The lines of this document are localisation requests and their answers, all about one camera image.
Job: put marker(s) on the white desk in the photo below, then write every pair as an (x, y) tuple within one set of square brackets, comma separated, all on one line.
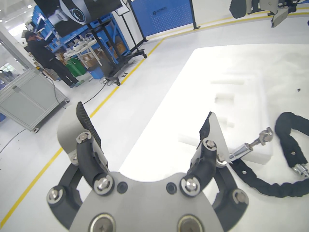
[(82, 47)]

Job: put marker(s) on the black sign stand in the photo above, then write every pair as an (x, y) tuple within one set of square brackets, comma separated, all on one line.
[(123, 7)]

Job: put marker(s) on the white foam tray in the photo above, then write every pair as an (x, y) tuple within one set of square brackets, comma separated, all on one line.
[(241, 121)]

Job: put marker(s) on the blue bin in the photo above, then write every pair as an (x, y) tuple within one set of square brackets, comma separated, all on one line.
[(96, 73)]

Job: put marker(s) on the blue storage rack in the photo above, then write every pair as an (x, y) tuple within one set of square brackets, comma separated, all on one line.
[(115, 32)]

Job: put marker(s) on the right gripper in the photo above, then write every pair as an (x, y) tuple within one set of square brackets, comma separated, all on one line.
[(270, 1)]

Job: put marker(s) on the blue pegboard partition panel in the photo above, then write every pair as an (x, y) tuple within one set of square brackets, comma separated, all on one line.
[(166, 10)]

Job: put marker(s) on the grey aluminium frame cabinet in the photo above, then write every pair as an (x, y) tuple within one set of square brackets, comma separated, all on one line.
[(26, 100)]

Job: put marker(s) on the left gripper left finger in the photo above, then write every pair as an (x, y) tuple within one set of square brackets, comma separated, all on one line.
[(84, 155)]

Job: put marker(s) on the black wheeled monitor stand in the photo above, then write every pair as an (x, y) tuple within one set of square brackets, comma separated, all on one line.
[(113, 49)]

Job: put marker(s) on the person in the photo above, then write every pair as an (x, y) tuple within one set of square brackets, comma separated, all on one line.
[(43, 54)]

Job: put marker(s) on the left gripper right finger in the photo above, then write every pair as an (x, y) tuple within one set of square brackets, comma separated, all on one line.
[(205, 163)]

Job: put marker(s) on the white partition panel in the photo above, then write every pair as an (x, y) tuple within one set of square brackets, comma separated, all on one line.
[(212, 1)]

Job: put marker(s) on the green bin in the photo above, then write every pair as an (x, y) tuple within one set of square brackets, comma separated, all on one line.
[(74, 67)]

